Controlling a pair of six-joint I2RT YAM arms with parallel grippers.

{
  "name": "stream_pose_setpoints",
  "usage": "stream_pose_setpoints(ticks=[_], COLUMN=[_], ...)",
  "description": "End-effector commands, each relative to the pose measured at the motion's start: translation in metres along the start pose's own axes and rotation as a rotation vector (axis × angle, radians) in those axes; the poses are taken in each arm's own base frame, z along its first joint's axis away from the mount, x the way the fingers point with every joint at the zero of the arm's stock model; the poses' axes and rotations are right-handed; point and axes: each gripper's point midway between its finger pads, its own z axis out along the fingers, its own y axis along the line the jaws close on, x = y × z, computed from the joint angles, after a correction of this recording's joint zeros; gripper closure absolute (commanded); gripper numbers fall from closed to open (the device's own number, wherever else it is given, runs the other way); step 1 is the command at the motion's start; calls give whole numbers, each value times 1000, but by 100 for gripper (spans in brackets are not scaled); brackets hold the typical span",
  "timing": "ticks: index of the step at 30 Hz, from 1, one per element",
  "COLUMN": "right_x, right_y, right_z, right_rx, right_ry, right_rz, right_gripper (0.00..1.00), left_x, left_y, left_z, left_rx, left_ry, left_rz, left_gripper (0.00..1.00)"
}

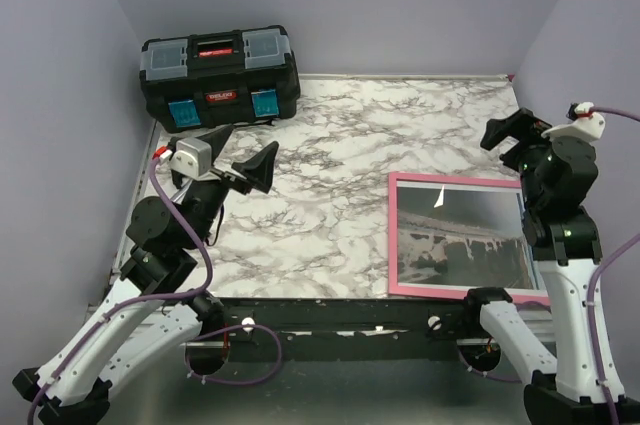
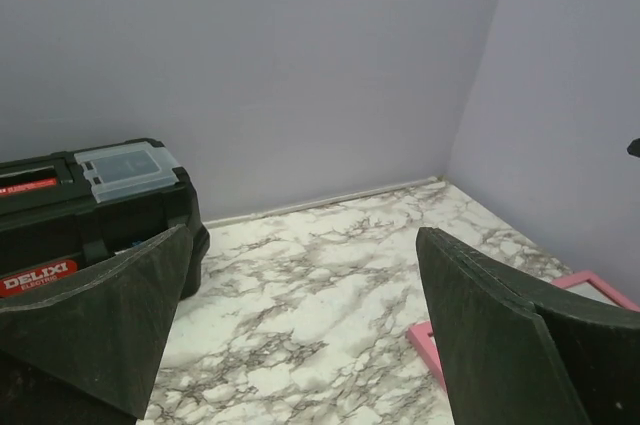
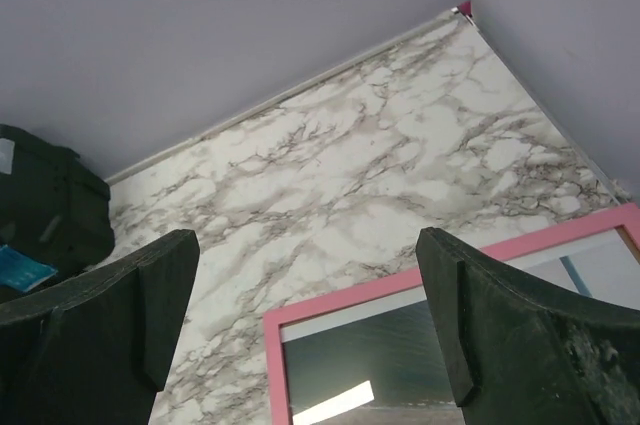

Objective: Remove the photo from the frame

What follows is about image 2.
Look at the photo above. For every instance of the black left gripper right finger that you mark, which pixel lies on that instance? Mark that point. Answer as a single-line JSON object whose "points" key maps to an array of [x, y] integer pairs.
{"points": [[515, 349]]}

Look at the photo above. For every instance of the black plastic toolbox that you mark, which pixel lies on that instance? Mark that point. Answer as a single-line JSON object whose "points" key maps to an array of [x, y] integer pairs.
{"points": [[66, 211]]}

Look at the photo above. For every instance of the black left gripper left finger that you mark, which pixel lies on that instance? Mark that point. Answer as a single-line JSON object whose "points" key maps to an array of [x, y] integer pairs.
{"points": [[89, 346]]}

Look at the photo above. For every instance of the pink picture frame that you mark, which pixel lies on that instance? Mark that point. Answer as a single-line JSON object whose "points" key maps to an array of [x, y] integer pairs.
{"points": [[584, 283]]}

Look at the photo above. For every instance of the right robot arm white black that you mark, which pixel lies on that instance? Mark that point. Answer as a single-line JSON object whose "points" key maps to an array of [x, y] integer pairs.
{"points": [[634, 148]]}

